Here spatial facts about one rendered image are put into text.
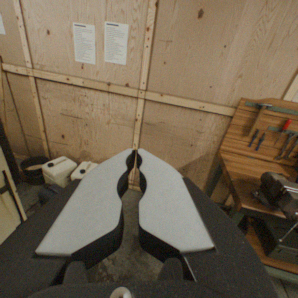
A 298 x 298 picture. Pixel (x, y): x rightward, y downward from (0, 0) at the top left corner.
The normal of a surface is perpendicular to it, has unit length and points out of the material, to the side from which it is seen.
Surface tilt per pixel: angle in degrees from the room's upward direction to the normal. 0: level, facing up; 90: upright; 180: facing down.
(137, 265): 0
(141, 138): 90
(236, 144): 90
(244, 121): 90
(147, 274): 0
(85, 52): 90
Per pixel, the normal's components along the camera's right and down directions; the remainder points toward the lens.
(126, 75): -0.21, 0.45
